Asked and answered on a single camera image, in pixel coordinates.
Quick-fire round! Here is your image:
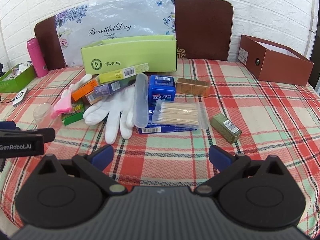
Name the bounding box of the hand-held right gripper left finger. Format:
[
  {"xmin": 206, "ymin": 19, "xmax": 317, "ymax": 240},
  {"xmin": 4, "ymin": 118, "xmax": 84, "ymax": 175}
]
[{"xmin": 32, "ymin": 144, "xmax": 128, "ymax": 197}]

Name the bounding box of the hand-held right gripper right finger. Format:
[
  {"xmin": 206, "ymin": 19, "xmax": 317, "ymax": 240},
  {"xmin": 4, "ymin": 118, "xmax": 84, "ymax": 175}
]
[{"xmin": 194, "ymin": 144, "xmax": 290, "ymax": 196}]

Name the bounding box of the blue medicine box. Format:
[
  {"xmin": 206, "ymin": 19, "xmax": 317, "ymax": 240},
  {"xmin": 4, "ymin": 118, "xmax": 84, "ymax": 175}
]
[{"xmin": 136, "ymin": 105, "xmax": 198, "ymax": 135}]

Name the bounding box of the tan box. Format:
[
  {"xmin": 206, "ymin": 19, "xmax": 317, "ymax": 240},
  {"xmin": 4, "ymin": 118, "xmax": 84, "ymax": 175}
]
[{"xmin": 85, "ymin": 94, "xmax": 103, "ymax": 105}]

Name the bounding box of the yellow-green medicine box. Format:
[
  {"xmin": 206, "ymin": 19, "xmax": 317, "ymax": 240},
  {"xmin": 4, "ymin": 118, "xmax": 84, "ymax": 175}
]
[{"xmin": 97, "ymin": 63, "xmax": 150, "ymax": 84}]

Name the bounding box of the blue mint tub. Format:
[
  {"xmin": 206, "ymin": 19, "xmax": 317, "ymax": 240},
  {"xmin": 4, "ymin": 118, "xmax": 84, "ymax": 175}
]
[{"xmin": 148, "ymin": 75, "xmax": 177, "ymax": 105}]

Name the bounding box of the green cardboard box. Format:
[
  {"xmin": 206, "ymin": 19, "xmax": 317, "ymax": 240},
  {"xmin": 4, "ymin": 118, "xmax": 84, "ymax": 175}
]
[{"xmin": 80, "ymin": 35, "xmax": 178, "ymax": 76}]

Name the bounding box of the clear plastic cup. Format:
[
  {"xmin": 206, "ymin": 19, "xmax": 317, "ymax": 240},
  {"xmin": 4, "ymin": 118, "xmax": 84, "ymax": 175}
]
[{"xmin": 33, "ymin": 103, "xmax": 57, "ymax": 127}]

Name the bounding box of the olive gold small box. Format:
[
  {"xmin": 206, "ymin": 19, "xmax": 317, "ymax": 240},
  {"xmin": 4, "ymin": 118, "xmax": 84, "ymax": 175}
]
[{"xmin": 210, "ymin": 113, "xmax": 242, "ymax": 144}]

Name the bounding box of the white flat charger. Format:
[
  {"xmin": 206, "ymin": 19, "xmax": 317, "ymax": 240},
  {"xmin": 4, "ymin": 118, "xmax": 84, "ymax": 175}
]
[{"xmin": 12, "ymin": 88, "xmax": 29, "ymax": 107}]

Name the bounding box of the small green box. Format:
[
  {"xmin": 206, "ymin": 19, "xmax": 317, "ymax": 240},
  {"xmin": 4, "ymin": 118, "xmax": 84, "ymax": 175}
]
[{"xmin": 61, "ymin": 97, "xmax": 85, "ymax": 126}]

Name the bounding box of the pink glove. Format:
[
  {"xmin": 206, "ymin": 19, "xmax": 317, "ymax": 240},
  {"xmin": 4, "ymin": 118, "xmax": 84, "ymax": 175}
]
[{"xmin": 51, "ymin": 89, "xmax": 75, "ymax": 118}]

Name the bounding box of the dark green box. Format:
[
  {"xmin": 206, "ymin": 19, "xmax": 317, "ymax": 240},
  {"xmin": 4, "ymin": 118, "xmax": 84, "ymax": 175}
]
[{"xmin": 0, "ymin": 64, "xmax": 37, "ymax": 93}]

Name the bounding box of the plaid cloth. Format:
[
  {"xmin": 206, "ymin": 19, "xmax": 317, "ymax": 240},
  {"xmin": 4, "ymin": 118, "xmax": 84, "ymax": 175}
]
[{"xmin": 0, "ymin": 59, "xmax": 320, "ymax": 240}]

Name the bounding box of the white glove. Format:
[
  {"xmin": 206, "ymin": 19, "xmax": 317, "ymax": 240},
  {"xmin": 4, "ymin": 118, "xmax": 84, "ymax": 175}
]
[
  {"xmin": 83, "ymin": 86, "xmax": 137, "ymax": 145},
  {"xmin": 68, "ymin": 74, "xmax": 93, "ymax": 93}
]

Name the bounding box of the orange box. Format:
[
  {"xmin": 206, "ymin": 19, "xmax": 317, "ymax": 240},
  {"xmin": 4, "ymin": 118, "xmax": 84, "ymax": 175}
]
[{"xmin": 71, "ymin": 79, "xmax": 99, "ymax": 102}]

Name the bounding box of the bag of wooden swabs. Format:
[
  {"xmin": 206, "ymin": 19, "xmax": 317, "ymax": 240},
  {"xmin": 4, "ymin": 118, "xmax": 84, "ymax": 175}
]
[{"xmin": 151, "ymin": 101, "xmax": 204, "ymax": 128}]

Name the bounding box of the purple box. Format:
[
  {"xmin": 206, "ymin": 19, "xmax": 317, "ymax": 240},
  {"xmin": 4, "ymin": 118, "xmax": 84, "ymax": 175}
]
[{"xmin": 94, "ymin": 76, "xmax": 137, "ymax": 97}]

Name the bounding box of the clear plastic case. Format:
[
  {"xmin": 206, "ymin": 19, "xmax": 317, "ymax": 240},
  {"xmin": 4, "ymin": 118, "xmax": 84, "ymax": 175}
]
[{"xmin": 133, "ymin": 73, "xmax": 149, "ymax": 128}]

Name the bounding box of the pink thermos bottle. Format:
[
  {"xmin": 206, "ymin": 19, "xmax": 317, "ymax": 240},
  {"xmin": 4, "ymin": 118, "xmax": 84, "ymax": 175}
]
[{"xmin": 27, "ymin": 37, "xmax": 49, "ymax": 78}]

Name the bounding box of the brown cardboard box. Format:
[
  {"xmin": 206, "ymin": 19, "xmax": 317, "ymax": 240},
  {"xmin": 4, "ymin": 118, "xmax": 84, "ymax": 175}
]
[{"xmin": 237, "ymin": 35, "xmax": 314, "ymax": 87}]

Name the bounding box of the floral printed plastic package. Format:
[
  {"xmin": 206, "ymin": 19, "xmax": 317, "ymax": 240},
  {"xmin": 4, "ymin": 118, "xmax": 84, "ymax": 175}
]
[{"xmin": 55, "ymin": 0, "xmax": 175, "ymax": 67}]

